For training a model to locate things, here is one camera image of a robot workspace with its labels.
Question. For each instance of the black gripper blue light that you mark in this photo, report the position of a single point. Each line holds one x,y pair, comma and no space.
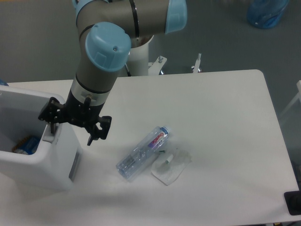
76,113

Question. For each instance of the white push-button trash can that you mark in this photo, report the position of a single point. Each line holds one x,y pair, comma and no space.
52,165

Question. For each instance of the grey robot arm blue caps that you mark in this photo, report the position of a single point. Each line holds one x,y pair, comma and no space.
105,29

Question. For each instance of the blue packaged trash inside bin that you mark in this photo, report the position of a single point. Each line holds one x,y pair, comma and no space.
27,146

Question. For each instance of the blue object at left edge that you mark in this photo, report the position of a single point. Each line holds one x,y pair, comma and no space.
3,83

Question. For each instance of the clear plastic water bottle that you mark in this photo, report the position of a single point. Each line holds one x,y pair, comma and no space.
146,149

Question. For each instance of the crumpled clear plastic wrapper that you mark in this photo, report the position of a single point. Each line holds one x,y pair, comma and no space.
169,165

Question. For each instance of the black device at table corner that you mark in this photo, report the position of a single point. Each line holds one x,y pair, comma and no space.
293,202

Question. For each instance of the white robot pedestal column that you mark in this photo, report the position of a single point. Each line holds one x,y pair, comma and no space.
138,59

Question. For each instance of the white pedestal base frame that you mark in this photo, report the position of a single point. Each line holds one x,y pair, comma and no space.
156,68

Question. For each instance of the white frame at right edge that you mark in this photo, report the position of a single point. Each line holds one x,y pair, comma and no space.
295,103

